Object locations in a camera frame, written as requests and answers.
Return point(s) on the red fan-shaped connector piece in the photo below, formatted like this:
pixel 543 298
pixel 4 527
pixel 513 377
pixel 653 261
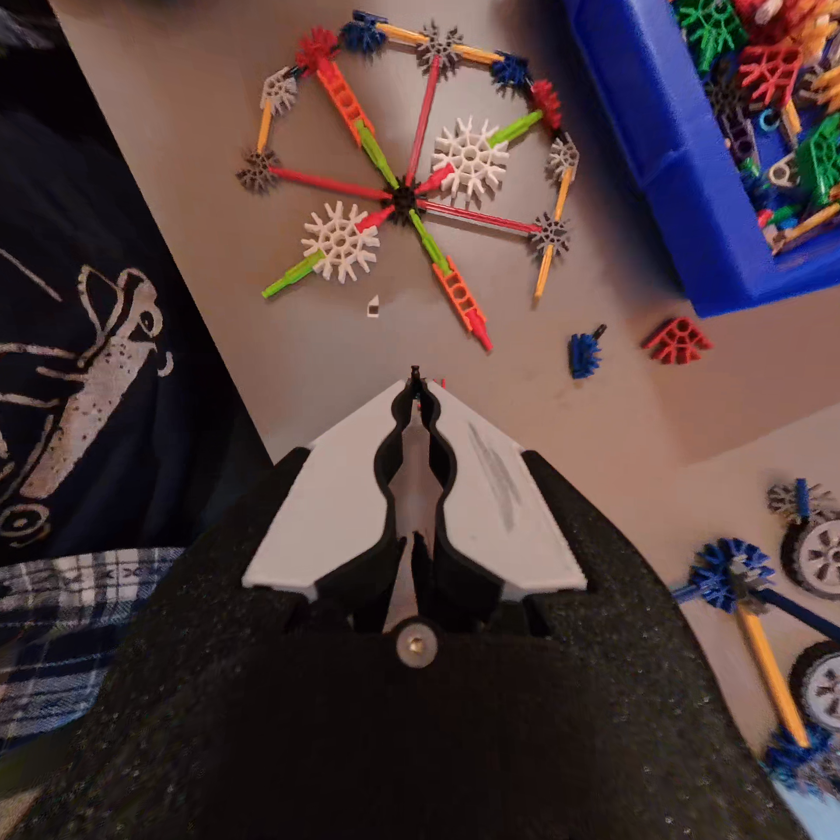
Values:
pixel 677 342

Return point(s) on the blue round connector piece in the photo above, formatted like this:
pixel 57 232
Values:
pixel 584 354

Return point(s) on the yellow plastic rod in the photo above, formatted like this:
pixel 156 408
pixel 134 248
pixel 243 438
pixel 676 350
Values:
pixel 544 275

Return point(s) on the person's dark printed shirt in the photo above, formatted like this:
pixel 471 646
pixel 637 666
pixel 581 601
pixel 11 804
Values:
pixel 197 426

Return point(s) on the colourful construction wheel model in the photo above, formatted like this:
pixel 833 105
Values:
pixel 401 195

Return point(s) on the blue plastic bin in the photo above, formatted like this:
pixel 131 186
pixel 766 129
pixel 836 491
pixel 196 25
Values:
pixel 656 164

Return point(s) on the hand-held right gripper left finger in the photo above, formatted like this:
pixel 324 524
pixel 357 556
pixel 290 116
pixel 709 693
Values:
pixel 315 518

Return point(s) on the construction toy car with wheels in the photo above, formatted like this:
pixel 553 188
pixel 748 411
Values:
pixel 728 574

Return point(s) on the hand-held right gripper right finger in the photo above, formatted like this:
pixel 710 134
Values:
pixel 512 525

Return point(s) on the pile of colourful construction pieces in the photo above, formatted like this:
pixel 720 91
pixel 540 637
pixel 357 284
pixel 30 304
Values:
pixel 774 72

